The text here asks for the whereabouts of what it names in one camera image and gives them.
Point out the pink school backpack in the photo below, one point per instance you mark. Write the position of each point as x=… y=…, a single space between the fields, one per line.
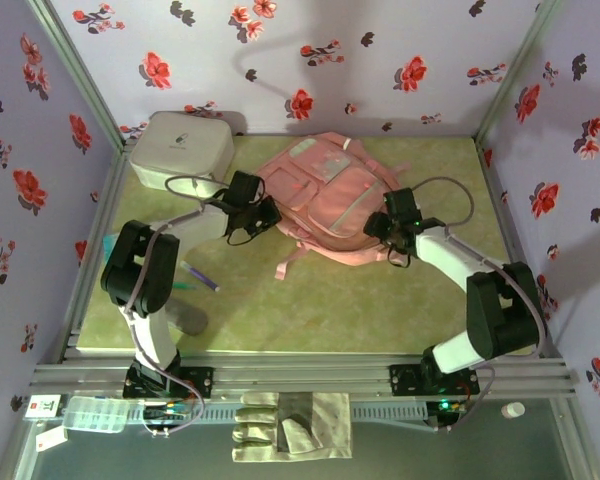
x=340 y=200

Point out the purple pen with clear cap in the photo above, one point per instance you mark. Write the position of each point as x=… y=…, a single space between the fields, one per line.
x=200 y=276

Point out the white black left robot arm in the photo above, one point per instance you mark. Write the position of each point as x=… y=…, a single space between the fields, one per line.
x=150 y=330

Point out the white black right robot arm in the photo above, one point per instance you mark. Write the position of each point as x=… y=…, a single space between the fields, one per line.
x=450 y=255

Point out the teal wet wipes pack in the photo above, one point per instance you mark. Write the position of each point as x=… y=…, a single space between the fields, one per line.
x=108 y=245

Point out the white zippered storage case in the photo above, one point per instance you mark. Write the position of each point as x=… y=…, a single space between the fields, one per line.
x=180 y=145

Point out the small circuit board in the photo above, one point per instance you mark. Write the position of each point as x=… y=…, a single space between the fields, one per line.
x=445 y=407
x=167 y=412

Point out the beige work glove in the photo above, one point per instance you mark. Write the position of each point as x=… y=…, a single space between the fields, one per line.
x=255 y=415

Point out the small white bottle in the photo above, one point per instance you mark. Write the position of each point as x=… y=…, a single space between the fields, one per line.
x=512 y=410

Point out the clear plastic organiser box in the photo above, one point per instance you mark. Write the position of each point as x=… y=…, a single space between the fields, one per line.
x=95 y=415

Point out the white red printed card box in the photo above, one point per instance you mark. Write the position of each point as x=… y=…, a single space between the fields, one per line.
x=42 y=406

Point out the white paper tag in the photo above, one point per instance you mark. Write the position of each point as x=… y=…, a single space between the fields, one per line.
x=50 y=440

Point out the aluminium side rail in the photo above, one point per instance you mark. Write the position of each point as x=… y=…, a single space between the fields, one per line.
x=494 y=190
x=107 y=200

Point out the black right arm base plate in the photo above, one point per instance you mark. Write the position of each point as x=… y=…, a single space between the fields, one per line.
x=402 y=380

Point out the long aluminium base rail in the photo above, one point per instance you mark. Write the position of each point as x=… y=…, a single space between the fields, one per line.
x=300 y=375

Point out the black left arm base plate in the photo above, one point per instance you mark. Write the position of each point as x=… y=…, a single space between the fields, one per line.
x=202 y=380

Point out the aluminium corner post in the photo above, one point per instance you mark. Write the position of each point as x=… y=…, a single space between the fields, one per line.
x=76 y=65
x=519 y=65

